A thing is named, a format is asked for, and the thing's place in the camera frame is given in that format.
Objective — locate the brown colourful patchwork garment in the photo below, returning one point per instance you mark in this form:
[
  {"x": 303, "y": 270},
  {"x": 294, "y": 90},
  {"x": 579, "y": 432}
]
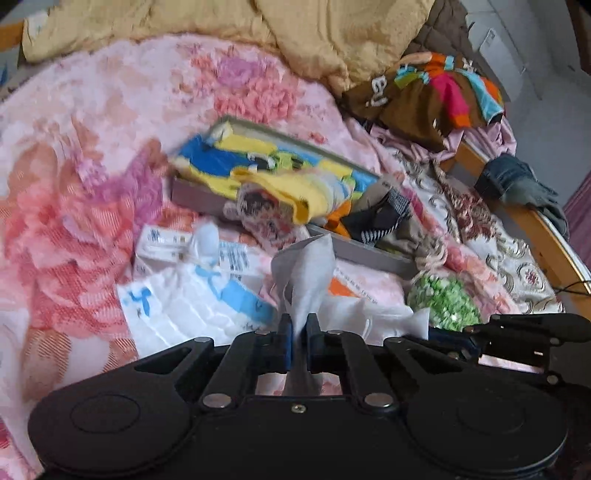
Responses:
[{"x": 415, "y": 110}]

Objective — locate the white bag orange label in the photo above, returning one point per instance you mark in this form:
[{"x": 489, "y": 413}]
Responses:
[{"x": 360, "y": 290}]

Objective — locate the black white striped sock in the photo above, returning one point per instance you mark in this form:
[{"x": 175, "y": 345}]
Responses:
[{"x": 374, "y": 221}]

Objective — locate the blue and yellow printed cloth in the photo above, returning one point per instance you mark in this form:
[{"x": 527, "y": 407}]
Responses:
[{"x": 207, "y": 161}]

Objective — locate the pink floral bedspread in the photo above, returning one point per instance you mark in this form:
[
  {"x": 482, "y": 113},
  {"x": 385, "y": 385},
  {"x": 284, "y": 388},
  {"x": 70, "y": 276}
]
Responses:
[{"x": 92, "y": 138}]

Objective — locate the wooden bed frame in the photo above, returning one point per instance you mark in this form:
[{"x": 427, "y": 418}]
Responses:
[{"x": 545, "y": 230}]

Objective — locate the white fabric bag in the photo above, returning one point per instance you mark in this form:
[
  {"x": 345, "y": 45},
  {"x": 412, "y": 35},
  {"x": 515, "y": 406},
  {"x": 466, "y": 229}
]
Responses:
[{"x": 388, "y": 323}]

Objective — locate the grey shallow box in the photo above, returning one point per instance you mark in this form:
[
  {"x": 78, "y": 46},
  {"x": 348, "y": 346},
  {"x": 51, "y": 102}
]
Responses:
[{"x": 198, "y": 196}]

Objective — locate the white grey cloth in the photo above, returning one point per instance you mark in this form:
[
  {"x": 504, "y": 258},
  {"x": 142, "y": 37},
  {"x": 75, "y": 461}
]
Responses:
[{"x": 304, "y": 277}]

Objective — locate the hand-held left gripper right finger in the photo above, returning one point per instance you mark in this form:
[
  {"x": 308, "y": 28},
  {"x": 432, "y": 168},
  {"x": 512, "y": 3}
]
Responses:
[{"x": 314, "y": 344}]

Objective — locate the blue denim garment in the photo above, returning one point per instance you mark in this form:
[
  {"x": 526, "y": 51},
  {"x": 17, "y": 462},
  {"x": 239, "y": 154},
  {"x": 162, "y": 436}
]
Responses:
[{"x": 508, "y": 180}]

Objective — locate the brown quilted blanket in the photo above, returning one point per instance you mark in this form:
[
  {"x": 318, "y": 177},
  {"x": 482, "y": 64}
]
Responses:
[{"x": 448, "y": 27}]

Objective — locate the green spotted cloth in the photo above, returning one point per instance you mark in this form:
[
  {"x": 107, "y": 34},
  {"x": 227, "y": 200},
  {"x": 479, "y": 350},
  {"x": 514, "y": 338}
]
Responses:
[{"x": 438, "y": 300}]

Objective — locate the beige blanket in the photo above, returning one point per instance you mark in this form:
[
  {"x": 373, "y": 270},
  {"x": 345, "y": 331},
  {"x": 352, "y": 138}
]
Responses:
[{"x": 323, "y": 37}]

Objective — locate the mauve cloth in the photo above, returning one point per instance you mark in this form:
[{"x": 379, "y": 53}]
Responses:
[{"x": 579, "y": 217}]

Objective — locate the orange blue striped cloth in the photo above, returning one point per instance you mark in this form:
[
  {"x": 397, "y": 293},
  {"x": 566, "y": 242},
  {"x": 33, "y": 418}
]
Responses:
[{"x": 334, "y": 184}]

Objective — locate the white brown ornate sheet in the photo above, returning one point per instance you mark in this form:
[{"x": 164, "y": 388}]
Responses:
[{"x": 485, "y": 240}]

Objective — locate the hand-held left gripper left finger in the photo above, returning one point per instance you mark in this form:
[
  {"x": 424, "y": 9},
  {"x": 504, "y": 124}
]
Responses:
[{"x": 284, "y": 344}]

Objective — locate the white plastic bag blue print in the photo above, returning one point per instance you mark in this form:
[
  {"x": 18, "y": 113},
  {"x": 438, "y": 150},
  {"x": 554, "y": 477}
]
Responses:
[{"x": 184, "y": 304}]

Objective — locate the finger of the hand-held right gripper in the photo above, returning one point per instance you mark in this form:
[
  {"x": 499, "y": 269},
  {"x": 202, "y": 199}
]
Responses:
[
  {"x": 508, "y": 362},
  {"x": 531, "y": 330}
]

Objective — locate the pink patterned sock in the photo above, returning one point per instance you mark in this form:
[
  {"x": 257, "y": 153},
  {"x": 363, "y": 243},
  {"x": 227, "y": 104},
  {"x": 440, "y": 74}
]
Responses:
[{"x": 295, "y": 189}]

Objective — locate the white air conditioner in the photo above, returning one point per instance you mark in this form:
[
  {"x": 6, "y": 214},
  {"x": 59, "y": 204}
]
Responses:
[{"x": 498, "y": 60}]

